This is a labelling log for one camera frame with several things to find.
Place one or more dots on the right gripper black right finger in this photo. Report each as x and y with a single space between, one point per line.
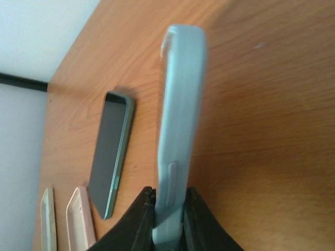
201 230

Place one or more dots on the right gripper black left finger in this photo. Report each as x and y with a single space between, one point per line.
134 229

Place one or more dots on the light blue phone case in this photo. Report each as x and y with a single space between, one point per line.
185 50

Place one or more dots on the pink phone case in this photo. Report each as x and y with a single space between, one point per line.
79 222

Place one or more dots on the white phone case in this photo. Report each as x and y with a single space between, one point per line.
48 223

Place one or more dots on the black phone green edge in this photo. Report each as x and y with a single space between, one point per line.
110 151

